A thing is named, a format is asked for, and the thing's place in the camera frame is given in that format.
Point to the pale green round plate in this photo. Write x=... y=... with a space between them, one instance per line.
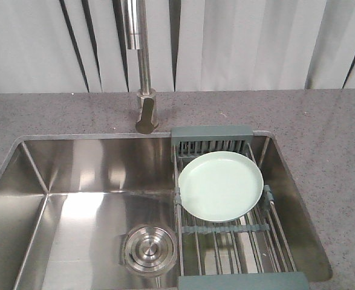
x=220 y=186

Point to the round steel drain cover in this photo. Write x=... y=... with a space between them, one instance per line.
x=149 y=250

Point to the chrome kitchen faucet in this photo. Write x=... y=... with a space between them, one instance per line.
x=136 y=34

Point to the stainless steel sink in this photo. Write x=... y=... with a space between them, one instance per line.
x=67 y=201

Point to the white pleated curtain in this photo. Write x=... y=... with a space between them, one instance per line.
x=79 y=46

